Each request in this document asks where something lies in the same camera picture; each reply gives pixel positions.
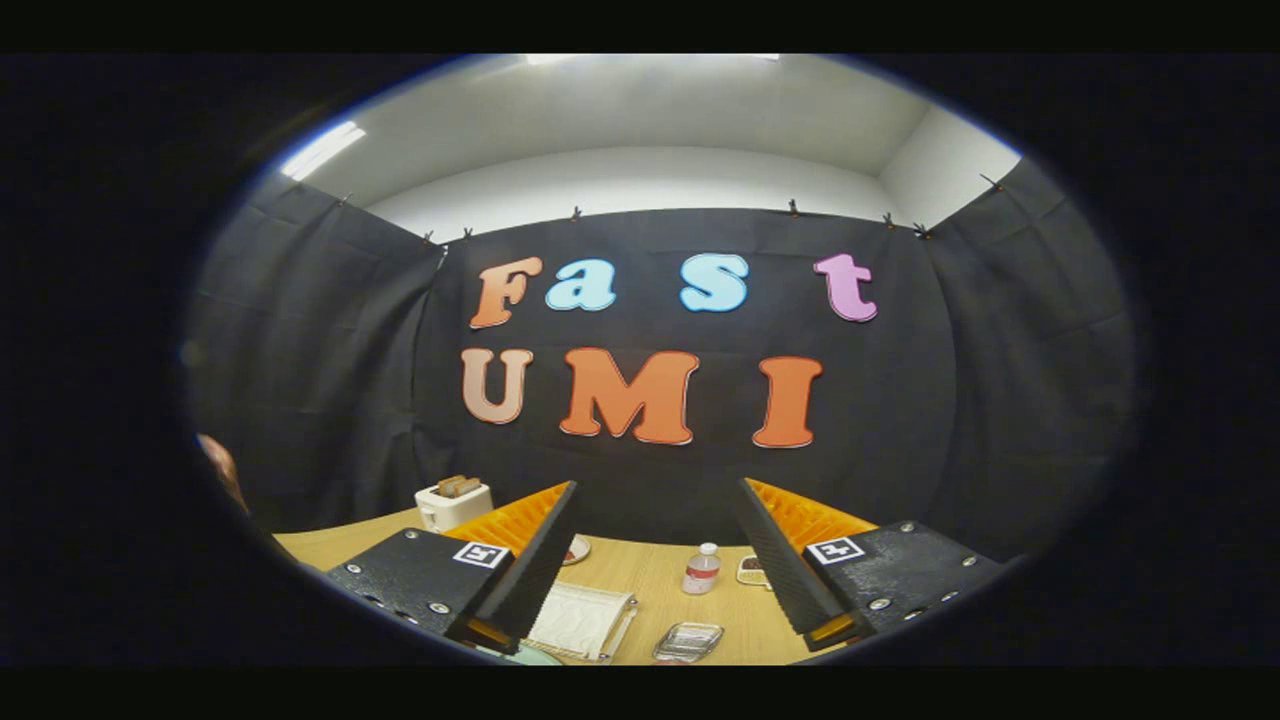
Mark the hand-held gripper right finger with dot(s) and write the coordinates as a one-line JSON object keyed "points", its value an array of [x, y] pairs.
{"points": [[780, 570]]}

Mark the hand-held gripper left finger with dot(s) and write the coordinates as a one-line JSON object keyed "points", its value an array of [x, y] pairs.
{"points": [[535, 575]]}

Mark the light green plate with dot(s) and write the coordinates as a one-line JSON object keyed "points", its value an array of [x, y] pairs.
{"points": [[530, 657]]}

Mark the white divided dish with beans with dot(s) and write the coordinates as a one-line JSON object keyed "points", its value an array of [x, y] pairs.
{"points": [[750, 572]]}

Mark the beige round plate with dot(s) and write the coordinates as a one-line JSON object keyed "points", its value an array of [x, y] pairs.
{"points": [[580, 550]]}

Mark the clear water bottle red label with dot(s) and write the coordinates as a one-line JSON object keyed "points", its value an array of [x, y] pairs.
{"points": [[701, 575]]}

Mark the white toaster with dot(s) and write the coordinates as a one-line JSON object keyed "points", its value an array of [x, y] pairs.
{"points": [[450, 512]]}

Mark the brown toast slice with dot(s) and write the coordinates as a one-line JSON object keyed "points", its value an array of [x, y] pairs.
{"points": [[470, 486], [449, 488]]}

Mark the long ceiling light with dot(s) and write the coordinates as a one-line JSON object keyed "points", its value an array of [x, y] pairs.
{"points": [[322, 150]]}

